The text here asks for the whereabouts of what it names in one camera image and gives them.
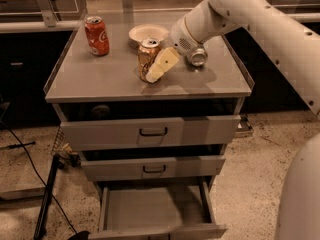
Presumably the top grey drawer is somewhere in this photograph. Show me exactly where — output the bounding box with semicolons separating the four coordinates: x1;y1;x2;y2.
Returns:
53;104;241;151

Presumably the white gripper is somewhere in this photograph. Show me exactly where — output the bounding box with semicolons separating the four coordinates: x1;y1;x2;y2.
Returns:
146;16;201;83

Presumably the orange soda can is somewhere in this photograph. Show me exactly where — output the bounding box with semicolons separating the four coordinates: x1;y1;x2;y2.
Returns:
138;38;162;81

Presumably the red cola can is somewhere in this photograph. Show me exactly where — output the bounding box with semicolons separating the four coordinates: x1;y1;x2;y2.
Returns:
85;16;109;56

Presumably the round object in top drawer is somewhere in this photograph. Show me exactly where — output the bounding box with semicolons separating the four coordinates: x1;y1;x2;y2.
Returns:
89;105;111;120

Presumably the black metal bar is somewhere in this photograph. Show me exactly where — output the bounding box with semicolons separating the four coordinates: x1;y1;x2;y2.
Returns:
33;154;59;240

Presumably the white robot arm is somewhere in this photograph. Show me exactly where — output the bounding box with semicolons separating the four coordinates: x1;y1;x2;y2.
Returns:
146;0;320;240

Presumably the middle grey drawer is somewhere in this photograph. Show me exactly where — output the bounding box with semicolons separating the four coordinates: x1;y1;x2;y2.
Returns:
81;145;225;182

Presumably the grey drawer cabinet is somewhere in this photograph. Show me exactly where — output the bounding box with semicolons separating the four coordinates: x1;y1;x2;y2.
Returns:
46;11;253;240

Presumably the white bowl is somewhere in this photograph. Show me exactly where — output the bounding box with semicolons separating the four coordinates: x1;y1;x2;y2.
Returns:
128;24;169;49

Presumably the grey drawer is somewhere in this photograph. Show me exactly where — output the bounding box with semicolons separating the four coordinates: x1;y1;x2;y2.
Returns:
53;104;241;151
81;145;225;182
89;177;227;240

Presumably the black floor cable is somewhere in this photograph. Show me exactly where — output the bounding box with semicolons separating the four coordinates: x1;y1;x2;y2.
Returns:
0;119;80;237

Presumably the bottom grey drawer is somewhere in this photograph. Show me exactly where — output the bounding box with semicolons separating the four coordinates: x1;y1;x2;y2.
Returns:
89;177;227;240

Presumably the green soda can lying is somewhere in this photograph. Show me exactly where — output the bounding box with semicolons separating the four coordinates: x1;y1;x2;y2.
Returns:
186;47;208;67

